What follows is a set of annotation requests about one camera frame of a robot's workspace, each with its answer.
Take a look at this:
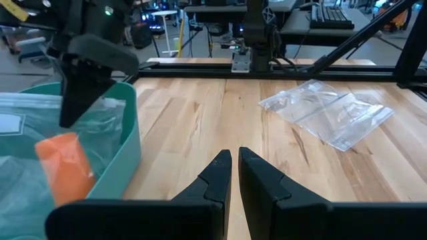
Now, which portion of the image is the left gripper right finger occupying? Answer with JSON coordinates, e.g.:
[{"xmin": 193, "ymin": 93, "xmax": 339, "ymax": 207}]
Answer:
[{"xmin": 238, "ymin": 147, "xmax": 427, "ymax": 240}]

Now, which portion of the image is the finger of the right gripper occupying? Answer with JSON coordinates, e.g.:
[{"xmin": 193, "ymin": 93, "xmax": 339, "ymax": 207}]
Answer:
[{"xmin": 58, "ymin": 55, "xmax": 117, "ymax": 129}]

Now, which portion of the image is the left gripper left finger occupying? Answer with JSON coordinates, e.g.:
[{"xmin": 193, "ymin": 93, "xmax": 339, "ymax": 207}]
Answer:
[{"xmin": 44, "ymin": 149, "xmax": 234, "ymax": 240}]

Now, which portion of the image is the clear plastic zip bag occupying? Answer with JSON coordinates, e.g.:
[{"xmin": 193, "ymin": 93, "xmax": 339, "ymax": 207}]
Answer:
[
  {"xmin": 258, "ymin": 79, "xmax": 395, "ymax": 153},
  {"xmin": 0, "ymin": 91, "xmax": 127, "ymax": 240}
]

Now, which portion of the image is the orange elastic bandage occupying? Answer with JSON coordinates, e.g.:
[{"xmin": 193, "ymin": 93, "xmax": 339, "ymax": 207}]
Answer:
[{"xmin": 34, "ymin": 132, "xmax": 97, "ymax": 207}]

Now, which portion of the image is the teal plastic bin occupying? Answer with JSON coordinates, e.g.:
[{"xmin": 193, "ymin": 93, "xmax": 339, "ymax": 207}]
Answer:
[{"xmin": 0, "ymin": 81, "xmax": 142, "ymax": 240}]

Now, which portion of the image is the white round side table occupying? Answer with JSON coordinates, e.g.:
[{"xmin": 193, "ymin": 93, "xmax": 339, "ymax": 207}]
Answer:
[{"xmin": 151, "ymin": 9, "xmax": 180, "ymax": 57}]

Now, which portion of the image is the yellow tape label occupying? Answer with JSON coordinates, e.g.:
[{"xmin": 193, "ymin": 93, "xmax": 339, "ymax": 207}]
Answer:
[{"xmin": 0, "ymin": 0, "xmax": 30, "ymax": 23}]

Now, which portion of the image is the grey desk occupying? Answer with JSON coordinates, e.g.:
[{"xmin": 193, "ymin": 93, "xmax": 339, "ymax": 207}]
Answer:
[
  {"xmin": 279, "ymin": 6, "xmax": 383, "ymax": 47},
  {"xmin": 182, "ymin": 0, "xmax": 298, "ymax": 25}
]

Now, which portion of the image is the grey metal mounting plate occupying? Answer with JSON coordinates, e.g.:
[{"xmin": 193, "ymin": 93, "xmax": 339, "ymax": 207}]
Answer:
[{"xmin": 230, "ymin": 49, "xmax": 252, "ymax": 74}]

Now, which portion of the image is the black keyboard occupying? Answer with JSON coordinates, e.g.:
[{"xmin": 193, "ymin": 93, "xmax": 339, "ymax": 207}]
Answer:
[{"xmin": 308, "ymin": 3, "xmax": 356, "ymax": 30}]

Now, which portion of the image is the black aluminium table frame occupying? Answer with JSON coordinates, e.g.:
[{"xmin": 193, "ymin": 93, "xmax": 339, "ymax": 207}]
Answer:
[{"xmin": 123, "ymin": 0, "xmax": 427, "ymax": 101}]

